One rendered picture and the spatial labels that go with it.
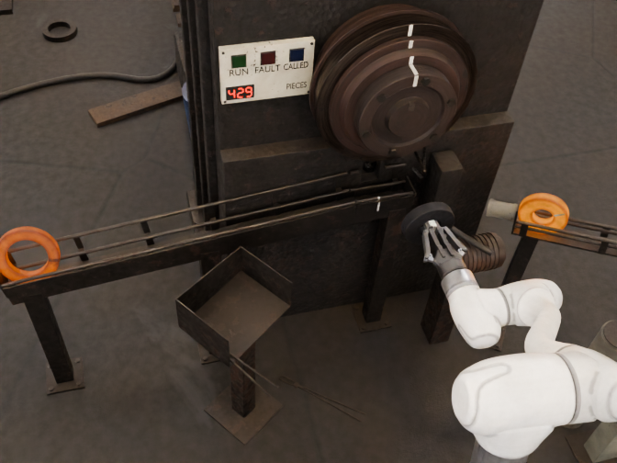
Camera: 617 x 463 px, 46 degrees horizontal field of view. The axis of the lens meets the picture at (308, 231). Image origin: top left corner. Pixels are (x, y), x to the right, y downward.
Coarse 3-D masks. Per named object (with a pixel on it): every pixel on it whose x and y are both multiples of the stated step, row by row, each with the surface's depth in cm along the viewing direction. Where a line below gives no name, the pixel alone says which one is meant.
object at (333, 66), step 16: (400, 16) 188; (416, 16) 189; (368, 32) 187; (384, 32) 184; (400, 32) 185; (416, 32) 187; (432, 32) 188; (448, 32) 189; (336, 48) 191; (352, 48) 185; (368, 48) 186; (464, 48) 195; (336, 64) 188; (320, 80) 195; (336, 80) 191; (320, 96) 194; (320, 112) 198; (320, 128) 203; (448, 128) 216; (336, 144) 209; (368, 160) 217; (384, 160) 219
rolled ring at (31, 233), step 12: (24, 228) 215; (36, 228) 216; (0, 240) 214; (12, 240) 214; (36, 240) 215; (48, 240) 216; (0, 252) 215; (48, 252) 218; (60, 252) 222; (0, 264) 216; (48, 264) 220; (12, 276) 219; (24, 276) 220
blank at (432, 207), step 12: (432, 204) 205; (444, 204) 207; (408, 216) 207; (420, 216) 204; (432, 216) 206; (444, 216) 207; (408, 228) 207; (420, 228) 213; (408, 240) 212; (420, 240) 213
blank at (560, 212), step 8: (528, 200) 229; (536, 200) 228; (544, 200) 227; (552, 200) 226; (560, 200) 227; (520, 208) 233; (528, 208) 231; (536, 208) 230; (544, 208) 229; (552, 208) 228; (560, 208) 226; (520, 216) 235; (528, 216) 233; (536, 216) 236; (552, 216) 234; (560, 216) 229; (568, 216) 230; (544, 224) 234; (552, 224) 232; (560, 224) 231; (536, 232) 237
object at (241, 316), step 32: (192, 288) 205; (224, 288) 219; (256, 288) 219; (288, 288) 210; (192, 320) 201; (224, 320) 212; (256, 320) 212; (224, 352) 199; (224, 416) 256; (256, 416) 256
